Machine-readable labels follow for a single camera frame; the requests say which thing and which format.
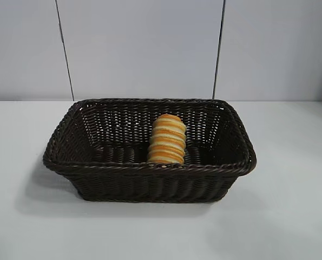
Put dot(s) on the dark brown wicker basket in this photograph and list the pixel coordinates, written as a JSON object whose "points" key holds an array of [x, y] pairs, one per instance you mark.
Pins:
{"points": [[123, 184]]}

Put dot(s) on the long striped bread roll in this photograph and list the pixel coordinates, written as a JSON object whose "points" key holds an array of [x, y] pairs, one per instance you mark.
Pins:
{"points": [[166, 140]]}

